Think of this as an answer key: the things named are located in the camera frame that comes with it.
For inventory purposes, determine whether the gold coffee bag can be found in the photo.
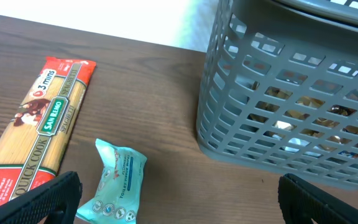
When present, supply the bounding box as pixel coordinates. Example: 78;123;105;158
249;78;358;159

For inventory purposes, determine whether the grey plastic basket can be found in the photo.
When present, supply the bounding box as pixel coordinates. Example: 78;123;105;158
196;0;358;189

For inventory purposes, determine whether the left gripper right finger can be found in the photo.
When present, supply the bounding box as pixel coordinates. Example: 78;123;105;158
278;173;358;224

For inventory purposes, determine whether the orange spaghetti packet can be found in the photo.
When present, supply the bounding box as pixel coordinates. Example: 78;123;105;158
0;57;96;206

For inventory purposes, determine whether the teal wipes packet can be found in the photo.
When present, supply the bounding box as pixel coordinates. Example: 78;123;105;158
76;139;147;224

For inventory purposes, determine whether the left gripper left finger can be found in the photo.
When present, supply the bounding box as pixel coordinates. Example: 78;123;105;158
0;171;83;224

